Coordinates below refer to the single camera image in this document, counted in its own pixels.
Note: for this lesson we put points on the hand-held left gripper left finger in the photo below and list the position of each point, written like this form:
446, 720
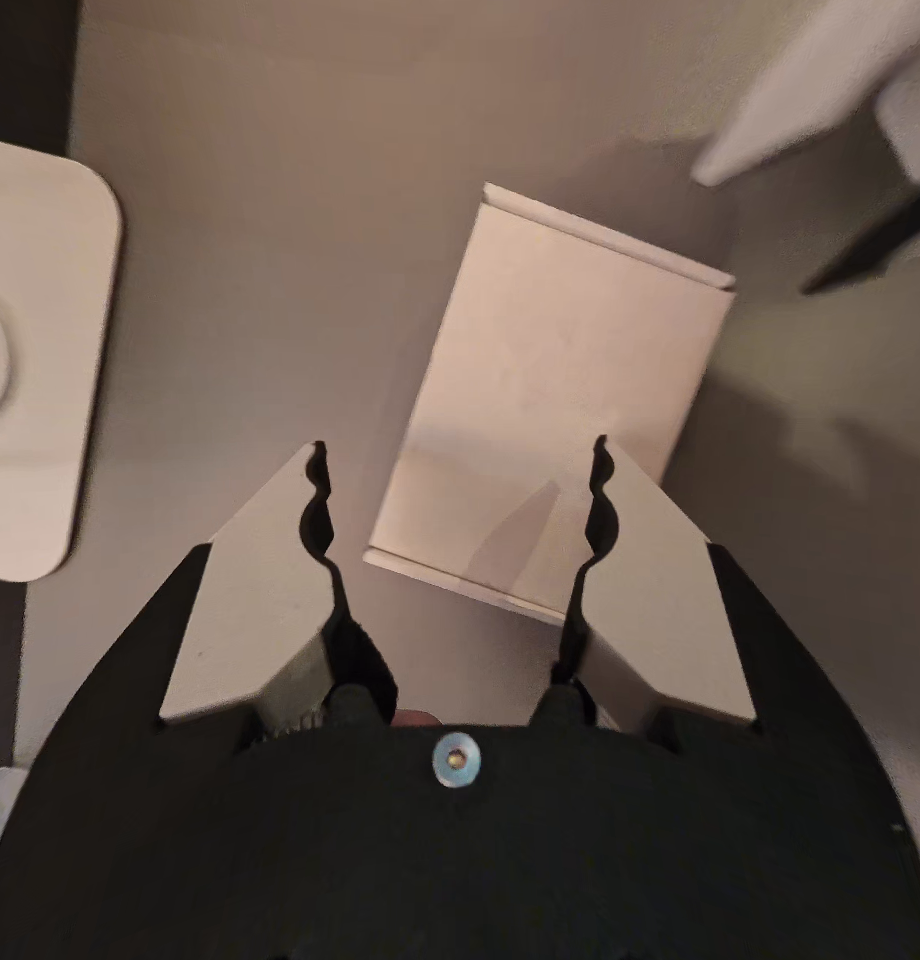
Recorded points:
257, 600

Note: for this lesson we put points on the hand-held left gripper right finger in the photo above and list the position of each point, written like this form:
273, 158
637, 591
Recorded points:
662, 600

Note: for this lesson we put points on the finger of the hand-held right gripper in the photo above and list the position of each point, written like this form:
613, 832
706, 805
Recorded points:
812, 82
917, 127

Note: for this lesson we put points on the white cardboard box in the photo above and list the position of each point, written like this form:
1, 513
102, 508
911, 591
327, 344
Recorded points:
550, 375

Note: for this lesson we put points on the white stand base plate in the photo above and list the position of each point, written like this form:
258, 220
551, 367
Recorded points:
47, 337

